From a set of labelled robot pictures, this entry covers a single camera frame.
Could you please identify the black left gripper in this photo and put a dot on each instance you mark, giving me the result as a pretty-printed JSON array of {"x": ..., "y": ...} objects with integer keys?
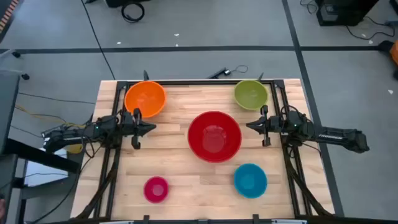
[{"x": 132, "y": 123}]

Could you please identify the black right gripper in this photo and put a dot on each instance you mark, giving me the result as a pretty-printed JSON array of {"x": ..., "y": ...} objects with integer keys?
[{"x": 270, "y": 124}]

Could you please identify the orange plastic bowl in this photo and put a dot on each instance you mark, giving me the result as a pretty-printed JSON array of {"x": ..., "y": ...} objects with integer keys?
[{"x": 145, "y": 98}]

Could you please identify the blue plastic bowl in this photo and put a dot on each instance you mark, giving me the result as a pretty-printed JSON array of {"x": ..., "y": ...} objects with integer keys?
[{"x": 250, "y": 181}]

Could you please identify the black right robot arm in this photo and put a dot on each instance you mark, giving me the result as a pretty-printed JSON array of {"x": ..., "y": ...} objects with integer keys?
[{"x": 329, "y": 134}]

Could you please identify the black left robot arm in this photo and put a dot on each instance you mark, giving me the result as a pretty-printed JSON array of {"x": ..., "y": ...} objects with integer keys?
[{"x": 71, "y": 134}]

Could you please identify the yellow object under arm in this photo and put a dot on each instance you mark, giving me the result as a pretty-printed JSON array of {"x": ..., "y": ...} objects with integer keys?
[{"x": 74, "y": 148}]

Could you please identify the green plastic bowl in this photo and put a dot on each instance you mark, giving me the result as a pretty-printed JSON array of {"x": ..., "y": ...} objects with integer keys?
[{"x": 251, "y": 94}]

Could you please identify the large red plastic bowl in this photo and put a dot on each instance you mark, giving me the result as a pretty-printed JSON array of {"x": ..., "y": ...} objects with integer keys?
[{"x": 214, "y": 137}]

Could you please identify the small pink plastic bowl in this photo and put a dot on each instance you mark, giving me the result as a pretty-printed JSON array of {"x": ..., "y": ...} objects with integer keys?
[{"x": 156, "y": 189}]

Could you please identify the black support beam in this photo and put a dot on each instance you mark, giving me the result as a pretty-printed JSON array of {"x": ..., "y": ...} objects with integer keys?
[{"x": 43, "y": 155}]

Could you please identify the black caster wheel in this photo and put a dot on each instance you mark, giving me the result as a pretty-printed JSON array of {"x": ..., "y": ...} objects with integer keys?
[
  {"x": 25, "y": 76},
  {"x": 16, "y": 54}
]

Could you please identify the grey cabinet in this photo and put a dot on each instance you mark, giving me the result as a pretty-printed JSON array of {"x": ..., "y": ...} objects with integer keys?
[{"x": 7, "y": 109}]

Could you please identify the black equipment box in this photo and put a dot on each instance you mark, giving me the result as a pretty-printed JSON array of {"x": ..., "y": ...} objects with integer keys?
[{"x": 342, "y": 12}]

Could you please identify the orange and black device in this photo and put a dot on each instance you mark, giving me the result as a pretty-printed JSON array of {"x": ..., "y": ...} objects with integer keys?
[{"x": 392, "y": 49}]

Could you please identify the black aluminium table frame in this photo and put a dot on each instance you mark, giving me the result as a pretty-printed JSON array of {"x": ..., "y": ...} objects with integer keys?
[{"x": 202, "y": 82}]

